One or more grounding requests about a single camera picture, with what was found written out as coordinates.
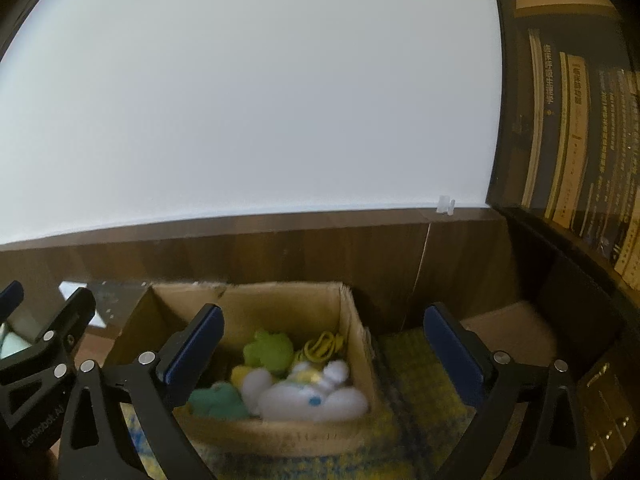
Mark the teal plush toy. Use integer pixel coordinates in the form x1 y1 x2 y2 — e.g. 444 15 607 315
188 382 250 420

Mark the light green frog toy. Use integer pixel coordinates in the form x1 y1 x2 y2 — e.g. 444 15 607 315
243 330 294 375

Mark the white plush toy yellow flower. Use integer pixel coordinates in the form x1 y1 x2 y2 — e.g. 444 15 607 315
240 360 369 422

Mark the yellow blue woven rug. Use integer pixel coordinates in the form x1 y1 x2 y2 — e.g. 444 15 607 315
119 327 476 480

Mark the brown cardboard box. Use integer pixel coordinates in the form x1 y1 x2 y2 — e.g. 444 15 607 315
105 282 384 457

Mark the yellow spine book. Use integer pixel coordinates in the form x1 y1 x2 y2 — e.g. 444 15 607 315
553 54 590 229

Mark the cream spine book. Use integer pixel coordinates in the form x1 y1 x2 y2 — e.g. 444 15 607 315
522 29 544 208

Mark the dark wooden bookshelf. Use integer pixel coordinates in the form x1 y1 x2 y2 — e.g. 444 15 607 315
487 0 639 479

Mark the white wall socket plate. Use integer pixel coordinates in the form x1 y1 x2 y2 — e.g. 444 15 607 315
58 281 119 330

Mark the dark wooden wall panel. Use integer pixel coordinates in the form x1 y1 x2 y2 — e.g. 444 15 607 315
1 208 518 336

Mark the small clear wall clip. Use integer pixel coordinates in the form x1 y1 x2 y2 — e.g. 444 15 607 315
436 195 456 216

